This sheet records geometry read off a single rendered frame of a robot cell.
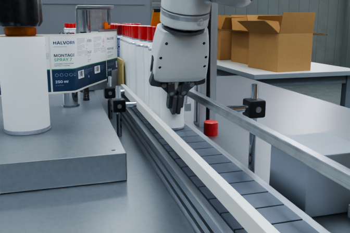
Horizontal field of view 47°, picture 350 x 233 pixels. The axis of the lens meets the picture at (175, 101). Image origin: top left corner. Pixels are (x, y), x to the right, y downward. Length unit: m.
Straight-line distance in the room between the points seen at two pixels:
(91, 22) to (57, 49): 0.32
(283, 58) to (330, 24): 5.25
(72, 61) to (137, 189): 0.47
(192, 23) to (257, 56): 2.14
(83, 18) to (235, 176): 0.87
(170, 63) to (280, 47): 1.94
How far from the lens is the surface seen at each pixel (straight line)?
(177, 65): 0.70
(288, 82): 2.66
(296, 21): 2.65
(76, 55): 1.05
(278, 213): 0.49
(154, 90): 0.83
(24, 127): 0.82
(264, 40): 2.71
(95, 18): 1.32
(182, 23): 0.66
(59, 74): 1.04
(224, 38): 3.38
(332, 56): 7.91
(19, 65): 0.80
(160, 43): 0.68
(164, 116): 0.80
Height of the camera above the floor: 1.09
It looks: 11 degrees down
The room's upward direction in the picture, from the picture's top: straight up
